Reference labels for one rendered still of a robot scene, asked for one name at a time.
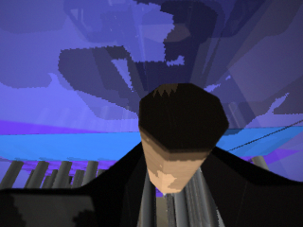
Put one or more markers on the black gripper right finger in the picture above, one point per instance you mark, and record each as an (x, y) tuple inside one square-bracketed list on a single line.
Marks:
[(249, 196)]

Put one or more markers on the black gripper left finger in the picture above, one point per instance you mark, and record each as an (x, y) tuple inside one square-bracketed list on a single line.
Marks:
[(112, 199)]

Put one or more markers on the blue flat strip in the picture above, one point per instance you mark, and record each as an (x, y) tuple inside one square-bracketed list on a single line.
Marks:
[(114, 145)]

